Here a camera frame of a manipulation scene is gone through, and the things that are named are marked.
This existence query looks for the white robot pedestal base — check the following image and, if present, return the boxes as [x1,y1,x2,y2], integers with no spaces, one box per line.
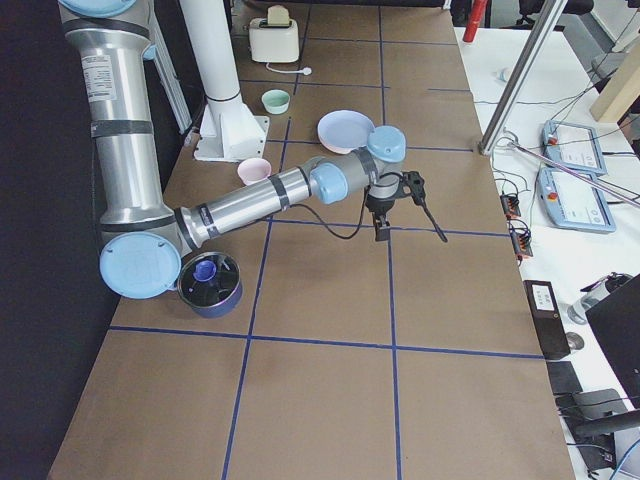
[180,0,269,162]

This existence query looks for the dark blue cooking pot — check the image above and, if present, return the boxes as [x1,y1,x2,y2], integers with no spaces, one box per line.
[176,252,243,318]

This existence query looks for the blue plate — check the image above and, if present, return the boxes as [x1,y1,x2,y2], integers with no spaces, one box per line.
[317,110,374,143]

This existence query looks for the pink plate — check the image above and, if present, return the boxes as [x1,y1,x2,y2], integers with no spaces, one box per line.
[320,137,366,155]

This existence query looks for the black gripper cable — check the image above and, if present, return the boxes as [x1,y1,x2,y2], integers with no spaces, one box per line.
[287,192,449,245]

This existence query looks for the green bowl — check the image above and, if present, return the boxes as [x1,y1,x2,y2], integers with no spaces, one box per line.
[261,89,290,115]

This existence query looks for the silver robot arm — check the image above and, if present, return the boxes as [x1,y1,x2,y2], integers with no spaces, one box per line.
[59,1,425,299]

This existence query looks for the bread slice in toaster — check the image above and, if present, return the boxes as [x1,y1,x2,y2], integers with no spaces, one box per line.
[267,5,291,28]

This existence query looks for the aluminium frame post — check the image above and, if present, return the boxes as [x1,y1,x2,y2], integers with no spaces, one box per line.
[478,0,568,156]

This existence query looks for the lower teach pendant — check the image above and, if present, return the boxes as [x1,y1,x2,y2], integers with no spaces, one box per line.
[537,167,616,233]

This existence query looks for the teach pendant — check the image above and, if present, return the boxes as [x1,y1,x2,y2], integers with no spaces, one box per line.
[537,167,616,233]
[541,120,607,176]

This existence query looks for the cream white toaster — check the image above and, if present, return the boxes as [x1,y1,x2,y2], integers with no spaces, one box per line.
[249,18,300,63]

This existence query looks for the black rectangular box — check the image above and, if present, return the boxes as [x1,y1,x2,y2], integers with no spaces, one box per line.
[523,280,570,360]

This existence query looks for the red cylinder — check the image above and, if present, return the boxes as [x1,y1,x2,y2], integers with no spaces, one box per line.
[462,0,488,43]

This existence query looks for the upper teach pendant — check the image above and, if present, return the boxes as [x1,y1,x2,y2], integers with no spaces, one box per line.
[541,120,607,176]

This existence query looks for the white power plug cable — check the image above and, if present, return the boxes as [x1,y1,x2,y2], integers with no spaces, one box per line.
[264,61,314,77]

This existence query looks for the pink bowl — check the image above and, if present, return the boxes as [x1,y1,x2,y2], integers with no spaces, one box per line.
[237,158,272,186]

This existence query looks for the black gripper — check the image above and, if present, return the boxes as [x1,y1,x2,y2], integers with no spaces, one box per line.
[365,171,426,242]

